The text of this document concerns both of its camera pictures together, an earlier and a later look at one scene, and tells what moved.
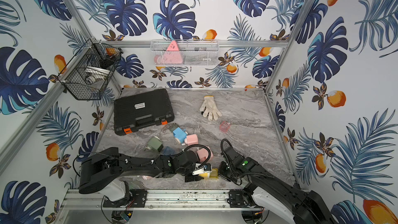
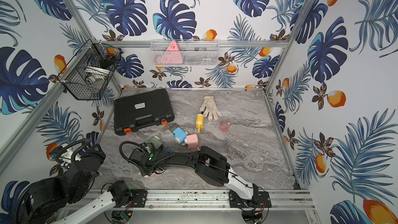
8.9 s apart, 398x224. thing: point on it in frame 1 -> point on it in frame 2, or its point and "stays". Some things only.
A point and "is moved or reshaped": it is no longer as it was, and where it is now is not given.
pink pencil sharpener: [191, 139] stays
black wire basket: [88, 72] stays
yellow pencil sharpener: [205, 176] is moved or reshaped
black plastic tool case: [141, 109] stays
